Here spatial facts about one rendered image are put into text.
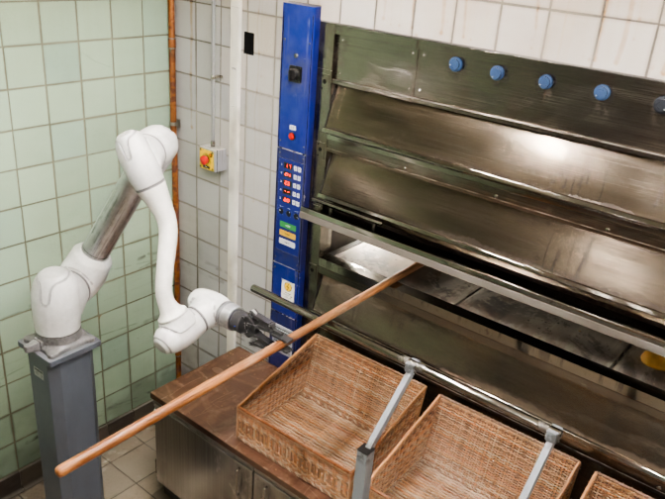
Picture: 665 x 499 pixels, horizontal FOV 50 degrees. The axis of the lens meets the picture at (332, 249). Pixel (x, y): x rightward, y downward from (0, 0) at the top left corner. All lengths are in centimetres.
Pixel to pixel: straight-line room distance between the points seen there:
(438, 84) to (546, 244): 63
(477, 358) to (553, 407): 31
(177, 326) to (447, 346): 99
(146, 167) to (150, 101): 100
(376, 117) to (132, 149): 87
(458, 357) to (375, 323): 37
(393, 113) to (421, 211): 36
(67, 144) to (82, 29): 45
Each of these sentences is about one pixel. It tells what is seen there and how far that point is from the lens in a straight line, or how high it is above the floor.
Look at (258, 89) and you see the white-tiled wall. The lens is 296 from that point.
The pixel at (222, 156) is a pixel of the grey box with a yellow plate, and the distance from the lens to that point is 315.
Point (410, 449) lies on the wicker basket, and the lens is 271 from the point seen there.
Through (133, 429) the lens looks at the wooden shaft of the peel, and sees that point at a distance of 198.
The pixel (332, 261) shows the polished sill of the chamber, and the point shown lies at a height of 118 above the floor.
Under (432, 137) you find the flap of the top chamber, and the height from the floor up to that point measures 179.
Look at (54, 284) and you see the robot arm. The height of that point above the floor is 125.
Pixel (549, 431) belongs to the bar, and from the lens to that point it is 216.
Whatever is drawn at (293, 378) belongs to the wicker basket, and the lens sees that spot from 303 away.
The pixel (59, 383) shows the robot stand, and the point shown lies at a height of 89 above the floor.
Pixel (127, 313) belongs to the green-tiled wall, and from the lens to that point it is 357.
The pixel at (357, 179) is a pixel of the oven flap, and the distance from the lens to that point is 271.
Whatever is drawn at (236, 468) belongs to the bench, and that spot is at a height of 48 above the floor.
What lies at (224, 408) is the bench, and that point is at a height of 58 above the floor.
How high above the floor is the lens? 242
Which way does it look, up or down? 24 degrees down
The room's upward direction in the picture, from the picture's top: 4 degrees clockwise
